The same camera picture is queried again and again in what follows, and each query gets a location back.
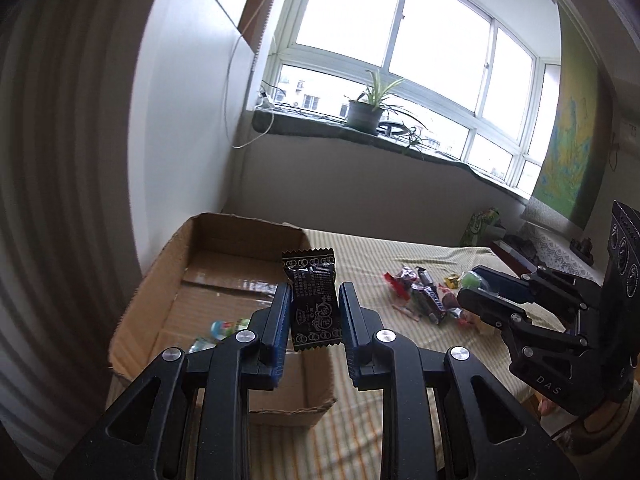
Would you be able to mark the white framed window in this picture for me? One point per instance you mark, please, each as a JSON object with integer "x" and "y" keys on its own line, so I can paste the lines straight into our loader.
{"x": 440, "y": 35}

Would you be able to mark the green printed bag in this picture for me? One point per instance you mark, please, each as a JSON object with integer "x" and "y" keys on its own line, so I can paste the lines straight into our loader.
{"x": 477, "y": 227}

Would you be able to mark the green candy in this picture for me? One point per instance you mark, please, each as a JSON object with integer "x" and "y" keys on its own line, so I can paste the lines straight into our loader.
{"x": 470, "y": 280}

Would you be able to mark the white patterned cloth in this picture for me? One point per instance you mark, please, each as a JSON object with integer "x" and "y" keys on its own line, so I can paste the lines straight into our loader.
{"x": 560, "y": 255}

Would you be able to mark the person's right hand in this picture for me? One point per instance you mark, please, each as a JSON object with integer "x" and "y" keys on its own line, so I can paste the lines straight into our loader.
{"x": 546, "y": 405}

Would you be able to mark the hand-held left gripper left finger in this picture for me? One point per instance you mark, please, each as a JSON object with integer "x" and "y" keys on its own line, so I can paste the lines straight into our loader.
{"x": 280, "y": 332}

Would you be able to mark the colourful round candy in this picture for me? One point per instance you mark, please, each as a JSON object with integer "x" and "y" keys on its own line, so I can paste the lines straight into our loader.
{"x": 223, "y": 328}

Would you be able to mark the potted spider plant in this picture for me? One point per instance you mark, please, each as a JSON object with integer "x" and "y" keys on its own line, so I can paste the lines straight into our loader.
{"x": 362, "y": 115}

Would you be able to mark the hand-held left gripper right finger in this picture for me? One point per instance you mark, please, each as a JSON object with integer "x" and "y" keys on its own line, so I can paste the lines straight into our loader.
{"x": 350, "y": 332}

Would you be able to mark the dark cloth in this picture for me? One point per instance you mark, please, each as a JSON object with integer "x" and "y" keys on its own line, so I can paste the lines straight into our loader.
{"x": 517, "y": 250}

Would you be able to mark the brown curtain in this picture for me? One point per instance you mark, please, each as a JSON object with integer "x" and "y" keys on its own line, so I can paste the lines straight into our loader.
{"x": 255, "y": 5}

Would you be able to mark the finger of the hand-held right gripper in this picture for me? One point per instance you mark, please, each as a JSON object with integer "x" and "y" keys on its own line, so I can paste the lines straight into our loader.
{"x": 500, "y": 285}
{"x": 480, "y": 305}

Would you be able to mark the pile of snacks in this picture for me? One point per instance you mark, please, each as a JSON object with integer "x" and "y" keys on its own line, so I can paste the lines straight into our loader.
{"x": 425, "y": 300}

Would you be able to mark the person's right forearm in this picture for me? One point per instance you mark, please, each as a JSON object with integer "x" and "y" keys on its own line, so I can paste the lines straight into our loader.
{"x": 607, "y": 425}

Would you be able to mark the grey striped curtain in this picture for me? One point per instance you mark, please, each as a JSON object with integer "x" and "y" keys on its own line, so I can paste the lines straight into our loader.
{"x": 60, "y": 185}

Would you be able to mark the white charger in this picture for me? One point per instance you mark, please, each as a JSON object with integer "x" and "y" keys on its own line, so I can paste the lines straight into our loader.
{"x": 264, "y": 101}

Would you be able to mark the cardboard box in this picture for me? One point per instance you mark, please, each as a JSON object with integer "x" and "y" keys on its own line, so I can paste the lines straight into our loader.
{"x": 225, "y": 270}

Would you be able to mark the yellow green wall map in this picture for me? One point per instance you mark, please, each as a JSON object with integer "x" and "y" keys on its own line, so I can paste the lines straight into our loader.
{"x": 570, "y": 135}

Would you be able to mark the black patterned snack packet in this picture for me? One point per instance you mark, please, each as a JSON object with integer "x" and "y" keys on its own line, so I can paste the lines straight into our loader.
{"x": 315, "y": 310}

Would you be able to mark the black round dish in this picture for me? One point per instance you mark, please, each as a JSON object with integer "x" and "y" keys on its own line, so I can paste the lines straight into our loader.
{"x": 392, "y": 128}

